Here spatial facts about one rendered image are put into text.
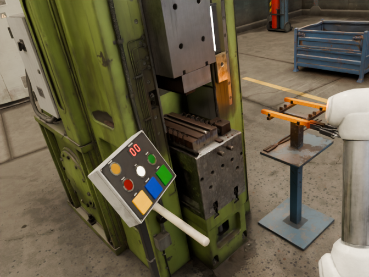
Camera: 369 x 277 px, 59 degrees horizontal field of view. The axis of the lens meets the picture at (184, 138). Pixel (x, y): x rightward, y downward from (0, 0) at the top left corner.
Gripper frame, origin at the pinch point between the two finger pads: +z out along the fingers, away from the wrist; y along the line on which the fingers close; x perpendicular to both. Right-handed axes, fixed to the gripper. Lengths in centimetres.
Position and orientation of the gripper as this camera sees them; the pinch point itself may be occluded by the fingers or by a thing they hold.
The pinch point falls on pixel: (317, 126)
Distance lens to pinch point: 198.6
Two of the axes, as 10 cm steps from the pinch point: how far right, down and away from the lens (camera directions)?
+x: -1.5, -8.8, -4.6
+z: -6.2, -2.8, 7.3
